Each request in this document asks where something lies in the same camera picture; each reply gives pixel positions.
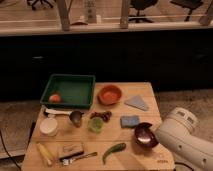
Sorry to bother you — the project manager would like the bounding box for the dark brown bowl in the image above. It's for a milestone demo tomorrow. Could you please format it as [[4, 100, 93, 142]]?
[[134, 122, 158, 148]]

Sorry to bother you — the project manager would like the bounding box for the silver fork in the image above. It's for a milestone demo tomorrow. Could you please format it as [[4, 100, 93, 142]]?
[[62, 152, 98, 166]]

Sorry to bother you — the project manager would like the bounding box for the black cable left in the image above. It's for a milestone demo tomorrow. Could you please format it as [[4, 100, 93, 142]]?
[[0, 129, 22, 171]]

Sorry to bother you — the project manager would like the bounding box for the white round container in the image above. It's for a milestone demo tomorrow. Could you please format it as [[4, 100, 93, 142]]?
[[39, 118, 58, 136]]

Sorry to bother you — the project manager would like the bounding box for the office chair left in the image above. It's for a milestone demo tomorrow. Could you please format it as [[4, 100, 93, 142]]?
[[26, 0, 53, 11]]

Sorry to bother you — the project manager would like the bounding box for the yellow corn cob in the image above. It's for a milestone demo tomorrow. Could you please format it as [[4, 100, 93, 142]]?
[[37, 143, 54, 166]]

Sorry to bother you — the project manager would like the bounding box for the red tomato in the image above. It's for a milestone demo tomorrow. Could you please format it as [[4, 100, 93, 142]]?
[[49, 94, 61, 103]]

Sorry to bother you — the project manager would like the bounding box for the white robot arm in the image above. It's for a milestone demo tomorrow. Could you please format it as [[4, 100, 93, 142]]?
[[155, 107, 213, 171]]

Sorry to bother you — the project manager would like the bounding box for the orange bowl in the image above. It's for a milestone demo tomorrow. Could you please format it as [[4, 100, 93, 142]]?
[[98, 85, 122, 105]]

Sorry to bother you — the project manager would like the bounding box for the black cable right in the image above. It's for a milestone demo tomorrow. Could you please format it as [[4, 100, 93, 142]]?
[[173, 161, 196, 171]]

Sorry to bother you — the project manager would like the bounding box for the office chair center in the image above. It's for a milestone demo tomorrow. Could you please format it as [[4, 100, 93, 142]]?
[[129, 0, 158, 23]]

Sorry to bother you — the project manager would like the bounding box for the white handled scoop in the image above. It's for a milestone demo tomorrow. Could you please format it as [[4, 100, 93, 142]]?
[[43, 107, 72, 116]]

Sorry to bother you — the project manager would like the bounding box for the blue sponge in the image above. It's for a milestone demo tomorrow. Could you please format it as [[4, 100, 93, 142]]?
[[120, 116, 140, 128]]

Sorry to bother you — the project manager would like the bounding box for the black cable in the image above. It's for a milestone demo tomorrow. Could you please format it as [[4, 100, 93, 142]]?
[[0, 129, 22, 171], [173, 161, 196, 171]]

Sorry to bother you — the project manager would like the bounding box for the office chair right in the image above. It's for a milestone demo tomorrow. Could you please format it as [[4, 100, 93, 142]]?
[[170, 0, 203, 22]]

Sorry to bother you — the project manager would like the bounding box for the office chair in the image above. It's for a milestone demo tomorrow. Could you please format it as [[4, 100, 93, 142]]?
[[26, 0, 53, 11], [170, 0, 203, 22], [129, 0, 158, 23]]

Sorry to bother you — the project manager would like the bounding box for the green plastic tray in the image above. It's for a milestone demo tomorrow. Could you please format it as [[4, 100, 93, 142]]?
[[40, 74, 95, 109]]

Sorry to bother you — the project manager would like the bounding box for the green chili pepper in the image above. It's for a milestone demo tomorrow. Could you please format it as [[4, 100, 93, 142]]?
[[102, 143, 126, 164]]

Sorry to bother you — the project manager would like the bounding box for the grey triangular cloth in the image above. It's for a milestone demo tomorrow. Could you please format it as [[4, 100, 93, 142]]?
[[125, 95, 149, 111]]

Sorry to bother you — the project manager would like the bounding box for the small green cup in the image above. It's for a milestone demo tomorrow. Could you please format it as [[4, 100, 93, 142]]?
[[88, 117, 103, 133]]

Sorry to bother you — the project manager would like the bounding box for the scrub brush block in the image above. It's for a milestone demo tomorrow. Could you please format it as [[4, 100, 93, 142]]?
[[58, 143, 84, 160]]

